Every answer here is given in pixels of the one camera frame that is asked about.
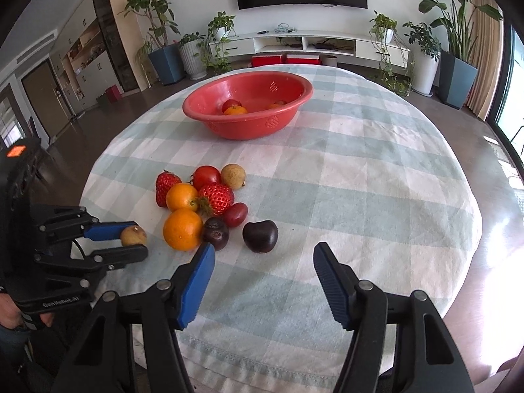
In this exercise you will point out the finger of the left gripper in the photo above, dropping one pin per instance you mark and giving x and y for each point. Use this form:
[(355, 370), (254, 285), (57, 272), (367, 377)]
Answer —
[(117, 258), (106, 231)]

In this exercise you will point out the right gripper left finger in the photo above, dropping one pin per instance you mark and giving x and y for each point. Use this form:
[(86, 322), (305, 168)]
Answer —
[(102, 358)]

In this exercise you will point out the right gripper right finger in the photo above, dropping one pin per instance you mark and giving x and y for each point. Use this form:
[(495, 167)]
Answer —
[(399, 344)]

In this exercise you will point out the small brown longan fruit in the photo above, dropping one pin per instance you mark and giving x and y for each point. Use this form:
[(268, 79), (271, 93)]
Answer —
[(133, 235)]

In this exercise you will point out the large orange fruit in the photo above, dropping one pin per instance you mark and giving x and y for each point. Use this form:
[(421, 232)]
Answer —
[(182, 230)]

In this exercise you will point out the small orange fruit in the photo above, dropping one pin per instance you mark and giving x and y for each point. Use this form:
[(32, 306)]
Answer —
[(182, 196)]

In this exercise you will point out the dark purple plum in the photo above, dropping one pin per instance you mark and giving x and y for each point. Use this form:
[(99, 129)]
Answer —
[(216, 232)]

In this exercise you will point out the round red tomato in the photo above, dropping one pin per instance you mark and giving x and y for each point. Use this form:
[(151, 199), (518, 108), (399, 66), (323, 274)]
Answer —
[(205, 175)]

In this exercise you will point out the big red strawberry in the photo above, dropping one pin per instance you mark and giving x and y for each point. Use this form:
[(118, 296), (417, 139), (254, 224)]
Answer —
[(215, 199)]

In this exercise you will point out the small red cherry tomato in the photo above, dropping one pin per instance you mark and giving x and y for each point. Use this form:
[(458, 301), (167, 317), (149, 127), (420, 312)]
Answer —
[(235, 215)]

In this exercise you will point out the dark heart-shaped cherry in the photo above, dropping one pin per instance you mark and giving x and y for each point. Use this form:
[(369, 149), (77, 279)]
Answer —
[(260, 237)]

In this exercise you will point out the red plastic colander bowl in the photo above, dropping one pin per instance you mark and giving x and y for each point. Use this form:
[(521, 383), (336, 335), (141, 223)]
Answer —
[(255, 89)]

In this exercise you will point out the person's left hand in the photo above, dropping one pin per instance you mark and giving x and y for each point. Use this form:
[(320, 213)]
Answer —
[(10, 315)]

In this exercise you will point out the small red stool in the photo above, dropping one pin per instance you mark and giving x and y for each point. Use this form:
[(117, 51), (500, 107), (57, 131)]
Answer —
[(113, 93)]

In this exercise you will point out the brown entrance door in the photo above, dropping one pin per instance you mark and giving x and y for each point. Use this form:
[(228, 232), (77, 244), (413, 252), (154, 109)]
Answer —
[(46, 99)]

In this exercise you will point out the wooden shelf cabinet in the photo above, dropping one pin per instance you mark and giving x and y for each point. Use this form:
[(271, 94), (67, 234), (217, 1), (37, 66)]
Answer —
[(96, 50)]

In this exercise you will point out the checkered green white tablecloth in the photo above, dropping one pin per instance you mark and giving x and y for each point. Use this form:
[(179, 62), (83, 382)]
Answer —
[(358, 167)]

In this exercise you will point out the red tomato in bowl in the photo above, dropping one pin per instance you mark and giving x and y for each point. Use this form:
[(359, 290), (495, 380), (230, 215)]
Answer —
[(229, 103)]

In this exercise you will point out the orange fruit in bowl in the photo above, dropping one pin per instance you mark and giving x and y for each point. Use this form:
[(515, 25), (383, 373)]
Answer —
[(276, 104), (236, 110)]

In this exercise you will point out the tall plant blue pot left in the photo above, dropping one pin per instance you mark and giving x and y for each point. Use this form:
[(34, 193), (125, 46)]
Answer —
[(162, 55)]

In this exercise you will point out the tall plant blue pot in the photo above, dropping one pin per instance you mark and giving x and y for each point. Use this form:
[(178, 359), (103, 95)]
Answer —
[(162, 55), (457, 75)]

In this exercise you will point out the plant in white ribbed pot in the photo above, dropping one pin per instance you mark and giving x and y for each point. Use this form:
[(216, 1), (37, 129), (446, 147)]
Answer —
[(189, 47)]

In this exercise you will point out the trailing plant on console left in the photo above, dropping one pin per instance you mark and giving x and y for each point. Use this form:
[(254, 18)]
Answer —
[(213, 52)]

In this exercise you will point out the trailing plant on console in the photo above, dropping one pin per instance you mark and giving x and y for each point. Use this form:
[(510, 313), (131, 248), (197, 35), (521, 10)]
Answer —
[(394, 68), (213, 52)]

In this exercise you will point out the orange fruit far in bowl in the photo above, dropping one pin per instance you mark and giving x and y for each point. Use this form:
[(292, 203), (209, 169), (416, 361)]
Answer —
[(276, 104)]

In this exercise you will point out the left red storage box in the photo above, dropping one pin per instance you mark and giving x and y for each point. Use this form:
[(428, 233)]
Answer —
[(267, 60)]

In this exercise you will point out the red storage box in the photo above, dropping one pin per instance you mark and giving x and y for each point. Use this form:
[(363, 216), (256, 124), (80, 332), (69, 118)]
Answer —
[(267, 60), (303, 59)]

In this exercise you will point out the right red storage box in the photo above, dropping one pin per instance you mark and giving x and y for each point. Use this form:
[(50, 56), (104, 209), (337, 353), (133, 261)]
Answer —
[(303, 59)]

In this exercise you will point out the trailing plant on console right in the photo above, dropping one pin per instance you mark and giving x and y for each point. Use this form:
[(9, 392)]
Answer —
[(394, 68)]

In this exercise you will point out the tall plant blue pot right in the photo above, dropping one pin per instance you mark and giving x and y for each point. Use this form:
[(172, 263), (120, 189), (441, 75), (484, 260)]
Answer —
[(457, 75)]

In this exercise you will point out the small grey pot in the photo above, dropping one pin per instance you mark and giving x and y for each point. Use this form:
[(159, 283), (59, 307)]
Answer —
[(330, 60)]

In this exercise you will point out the white tv console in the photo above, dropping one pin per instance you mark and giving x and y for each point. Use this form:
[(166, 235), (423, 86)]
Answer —
[(349, 49)]

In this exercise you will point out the beige curtain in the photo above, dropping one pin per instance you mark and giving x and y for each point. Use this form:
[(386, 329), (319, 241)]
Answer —
[(487, 58)]

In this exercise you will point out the plant in white tall pot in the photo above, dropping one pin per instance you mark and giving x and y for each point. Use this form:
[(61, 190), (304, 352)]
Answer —
[(425, 57)]

